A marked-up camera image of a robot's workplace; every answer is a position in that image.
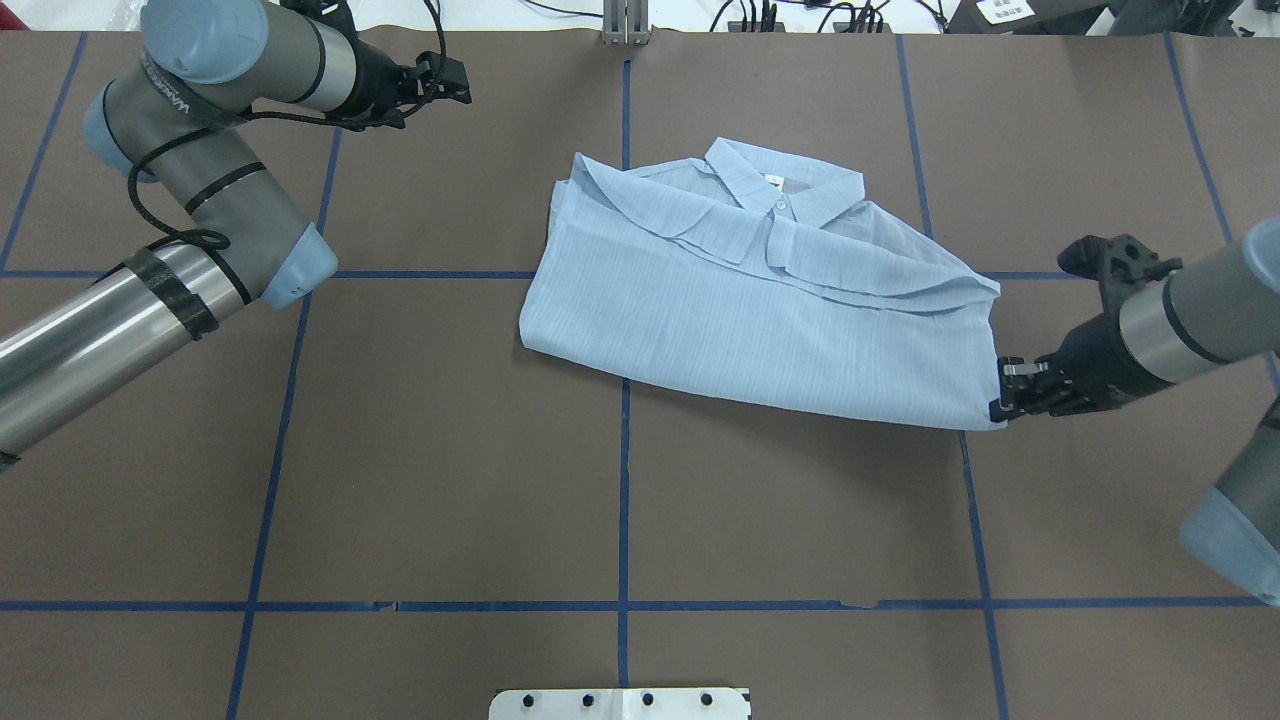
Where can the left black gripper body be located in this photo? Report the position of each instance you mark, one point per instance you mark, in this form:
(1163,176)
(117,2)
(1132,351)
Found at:
(378,78)

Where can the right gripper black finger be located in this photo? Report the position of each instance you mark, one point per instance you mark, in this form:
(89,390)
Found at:
(1019,394)

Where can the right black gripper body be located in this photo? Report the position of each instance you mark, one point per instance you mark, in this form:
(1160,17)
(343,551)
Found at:
(1097,358)

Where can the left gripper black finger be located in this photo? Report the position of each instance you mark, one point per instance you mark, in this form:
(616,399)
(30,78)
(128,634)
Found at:
(442,77)

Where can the light blue button-up shirt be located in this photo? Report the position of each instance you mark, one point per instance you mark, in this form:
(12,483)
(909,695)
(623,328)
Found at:
(767,278)

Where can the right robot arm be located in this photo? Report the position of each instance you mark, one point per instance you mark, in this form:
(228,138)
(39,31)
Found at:
(1178,329)

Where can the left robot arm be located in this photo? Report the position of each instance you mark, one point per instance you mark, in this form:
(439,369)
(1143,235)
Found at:
(227,233)

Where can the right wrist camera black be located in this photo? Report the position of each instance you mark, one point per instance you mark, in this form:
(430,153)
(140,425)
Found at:
(1121,266)

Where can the aluminium frame post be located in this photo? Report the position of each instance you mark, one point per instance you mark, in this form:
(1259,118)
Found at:
(626,22)

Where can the white central pedestal column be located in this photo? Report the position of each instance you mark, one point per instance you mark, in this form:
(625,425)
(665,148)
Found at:
(623,703)

